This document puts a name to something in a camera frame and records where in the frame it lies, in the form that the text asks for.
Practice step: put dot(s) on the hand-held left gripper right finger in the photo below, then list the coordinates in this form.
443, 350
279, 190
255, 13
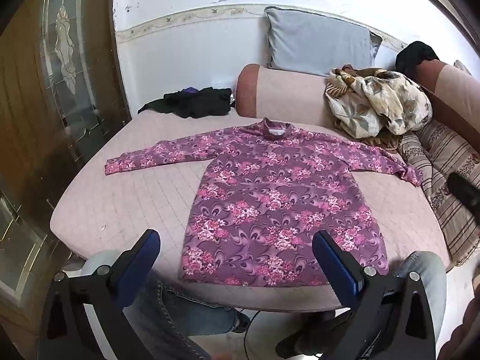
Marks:
333, 258

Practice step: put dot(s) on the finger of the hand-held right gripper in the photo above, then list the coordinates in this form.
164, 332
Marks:
465, 193

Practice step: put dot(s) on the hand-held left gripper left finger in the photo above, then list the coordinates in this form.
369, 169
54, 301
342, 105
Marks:
140, 255

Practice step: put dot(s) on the purple floral long-sleeve shirt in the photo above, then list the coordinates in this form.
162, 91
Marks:
270, 202

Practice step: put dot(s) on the pile of black clothes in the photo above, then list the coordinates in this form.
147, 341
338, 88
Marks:
191, 103

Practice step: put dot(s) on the striped patterned cushion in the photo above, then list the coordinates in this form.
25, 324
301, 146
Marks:
446, 157

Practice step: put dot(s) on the pink quilted bed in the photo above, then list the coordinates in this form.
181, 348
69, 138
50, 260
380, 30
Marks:
142, 202

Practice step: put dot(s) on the person's left leg in jeans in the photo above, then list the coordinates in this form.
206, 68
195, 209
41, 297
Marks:
176, 315

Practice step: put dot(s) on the person's leg in jeans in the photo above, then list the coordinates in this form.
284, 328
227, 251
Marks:
423, 270
176, 315

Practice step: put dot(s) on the black shoe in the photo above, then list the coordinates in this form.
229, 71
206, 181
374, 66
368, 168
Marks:
242, 322
311, 333

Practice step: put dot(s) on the person's right leg in jeans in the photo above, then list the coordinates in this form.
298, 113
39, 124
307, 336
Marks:
423, 270

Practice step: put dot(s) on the brown and pink bolster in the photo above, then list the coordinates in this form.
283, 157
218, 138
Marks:
453, 93

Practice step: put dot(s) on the crumpled floral blanket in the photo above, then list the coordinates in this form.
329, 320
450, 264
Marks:
378, 101

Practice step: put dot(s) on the black cloth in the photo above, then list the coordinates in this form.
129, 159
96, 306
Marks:
414, 56

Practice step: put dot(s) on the pink bolster with brown end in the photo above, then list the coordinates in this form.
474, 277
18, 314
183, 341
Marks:
285, 93

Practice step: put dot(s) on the wooden door with glass panel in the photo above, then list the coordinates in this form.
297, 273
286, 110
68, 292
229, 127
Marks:
48, 101

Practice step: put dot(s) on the grey pillow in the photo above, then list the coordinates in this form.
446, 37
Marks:
318, 41

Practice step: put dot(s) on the dark wooden frame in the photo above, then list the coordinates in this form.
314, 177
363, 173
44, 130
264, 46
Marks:
450, 3

